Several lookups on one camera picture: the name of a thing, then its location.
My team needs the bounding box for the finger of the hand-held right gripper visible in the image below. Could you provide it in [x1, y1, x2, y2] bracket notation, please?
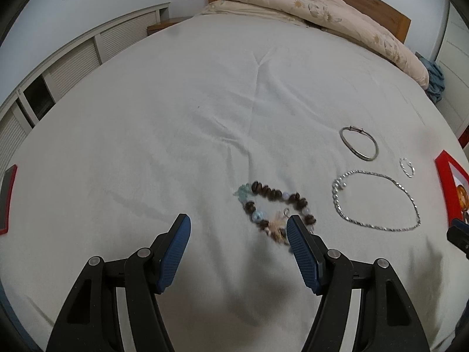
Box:
[447, 218, 469, 254]

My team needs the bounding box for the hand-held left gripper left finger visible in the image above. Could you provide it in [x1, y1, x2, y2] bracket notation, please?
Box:
[46, 213, 192, 352]

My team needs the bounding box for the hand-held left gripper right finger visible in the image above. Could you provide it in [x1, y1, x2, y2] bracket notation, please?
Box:
[286, 216, 429, 352]

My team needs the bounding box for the amber bangle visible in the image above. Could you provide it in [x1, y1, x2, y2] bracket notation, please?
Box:
[456, 185, 469, 221]

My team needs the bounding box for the red cardboard box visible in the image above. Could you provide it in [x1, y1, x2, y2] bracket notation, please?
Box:
[434, 150, 469, 228]

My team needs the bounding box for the brown beaded bracelet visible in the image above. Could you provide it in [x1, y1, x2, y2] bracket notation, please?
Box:
[234, 181, 317, 246]

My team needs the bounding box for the thin silver bangle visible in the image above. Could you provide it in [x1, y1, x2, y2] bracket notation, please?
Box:
[339, 126, 379, 162]

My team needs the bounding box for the white bed sheet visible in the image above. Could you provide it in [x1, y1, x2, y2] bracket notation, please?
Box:
[0, 11, 469, 352]

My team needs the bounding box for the blue cloth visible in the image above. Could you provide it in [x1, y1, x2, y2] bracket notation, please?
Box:
[416, 53, 445, 104]

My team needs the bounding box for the red box lid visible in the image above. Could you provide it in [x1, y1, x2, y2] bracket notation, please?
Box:
[0, 165, 18, 233]

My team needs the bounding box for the white low cabinet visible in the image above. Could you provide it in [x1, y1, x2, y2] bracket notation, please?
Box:
[0, 2, 171, 177]

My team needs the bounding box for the wooden headboard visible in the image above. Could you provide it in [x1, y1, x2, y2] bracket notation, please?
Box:
[208, 0, 412, 45]

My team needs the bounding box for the wooden nightstand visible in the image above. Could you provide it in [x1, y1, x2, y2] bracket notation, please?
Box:
[147, 18, 187, 36]

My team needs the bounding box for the beige pillow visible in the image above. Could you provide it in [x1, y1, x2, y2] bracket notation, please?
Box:
[200, 0, 312, 26]

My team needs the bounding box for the beige floral quilt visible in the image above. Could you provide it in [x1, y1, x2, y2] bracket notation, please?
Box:
[221, 0, 429, 89]

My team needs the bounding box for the silver chain necklace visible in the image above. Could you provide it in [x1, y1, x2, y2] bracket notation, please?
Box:
[332, 170, 421, 232]

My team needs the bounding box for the small silver ring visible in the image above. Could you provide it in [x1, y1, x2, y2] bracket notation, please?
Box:
[399, 157, 415, 178]

